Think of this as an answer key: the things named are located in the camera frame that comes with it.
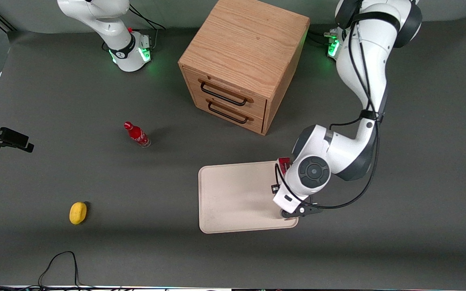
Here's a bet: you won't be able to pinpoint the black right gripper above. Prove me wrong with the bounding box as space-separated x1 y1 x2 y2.
0 117 34 153

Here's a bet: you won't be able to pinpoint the red cookie box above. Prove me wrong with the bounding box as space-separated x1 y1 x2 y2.
277 157 293 175

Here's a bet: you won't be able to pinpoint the cream plastic tray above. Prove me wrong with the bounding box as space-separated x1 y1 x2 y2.
198 160 299 234

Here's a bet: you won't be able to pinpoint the wooden drawer front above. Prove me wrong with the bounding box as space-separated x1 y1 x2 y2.
195 91 265 135
185 67 267 120

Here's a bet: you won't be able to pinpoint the yellow lemon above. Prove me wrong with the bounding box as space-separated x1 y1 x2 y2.
69 202 88 225

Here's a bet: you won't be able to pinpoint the red cola bottle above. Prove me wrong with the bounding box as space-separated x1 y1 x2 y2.
123 121 152 148

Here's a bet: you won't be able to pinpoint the wooden drawer cabinet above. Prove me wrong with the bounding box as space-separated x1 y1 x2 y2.
178 0 310 136

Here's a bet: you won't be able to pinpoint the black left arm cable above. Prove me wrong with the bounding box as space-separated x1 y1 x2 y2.
274 11 380 210

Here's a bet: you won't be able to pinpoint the black drawer handle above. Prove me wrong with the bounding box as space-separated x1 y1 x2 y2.
200 81 254 107
208 101 254 124

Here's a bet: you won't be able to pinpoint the thin black looped cable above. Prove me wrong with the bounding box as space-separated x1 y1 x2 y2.
38 251 80 289

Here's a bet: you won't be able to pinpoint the black left arm base cables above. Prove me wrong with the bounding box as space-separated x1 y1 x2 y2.
308 32 337 46

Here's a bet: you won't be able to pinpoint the black arm base cables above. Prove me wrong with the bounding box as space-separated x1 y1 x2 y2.
129 4 166 31
308 32 337 46

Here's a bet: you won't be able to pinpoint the black right arm base cables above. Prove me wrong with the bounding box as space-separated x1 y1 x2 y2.
129 4 166 31

